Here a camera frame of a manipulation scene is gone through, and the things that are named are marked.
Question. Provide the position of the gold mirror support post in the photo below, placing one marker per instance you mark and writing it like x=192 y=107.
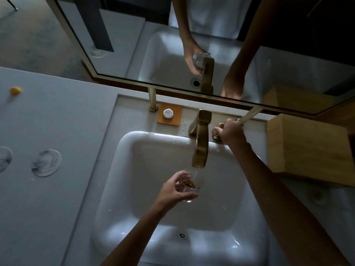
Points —
x=152 y=99
x=249 y=114

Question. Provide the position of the wooden box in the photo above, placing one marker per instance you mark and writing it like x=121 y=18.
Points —
x=310 y=149

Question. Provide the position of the person's right forearm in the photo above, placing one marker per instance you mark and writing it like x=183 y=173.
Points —
x=283 y=207

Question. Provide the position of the person's left forearm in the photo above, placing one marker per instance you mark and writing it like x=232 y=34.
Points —
x=133 y=241

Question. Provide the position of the person's left hand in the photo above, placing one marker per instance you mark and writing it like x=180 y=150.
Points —
x=169 y=195

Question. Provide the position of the gold framed mirror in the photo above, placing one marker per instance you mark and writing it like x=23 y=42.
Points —
x=127 y=38

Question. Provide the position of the clear drinking glass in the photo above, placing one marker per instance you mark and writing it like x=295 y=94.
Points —
x=194 y=181
x=319 y=197

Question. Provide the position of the small yellow cap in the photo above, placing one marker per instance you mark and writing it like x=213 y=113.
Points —
x=15 y=91

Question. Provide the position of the gold faucet spout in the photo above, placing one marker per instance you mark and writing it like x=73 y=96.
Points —
x=201 y=144

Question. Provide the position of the round paper coaster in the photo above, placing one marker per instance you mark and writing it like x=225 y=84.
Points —
x=5 y=160
x=46 y=163

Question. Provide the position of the person's right hand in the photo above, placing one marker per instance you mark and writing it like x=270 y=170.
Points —
x=233 y=132

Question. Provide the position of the white ceramic sink basin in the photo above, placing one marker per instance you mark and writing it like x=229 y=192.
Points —
x=133 y=191

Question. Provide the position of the orange soap dish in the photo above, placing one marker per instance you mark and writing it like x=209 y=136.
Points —
x=177 y=119

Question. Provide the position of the white wrapped round soap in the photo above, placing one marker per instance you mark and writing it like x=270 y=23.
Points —
x=168 y=113

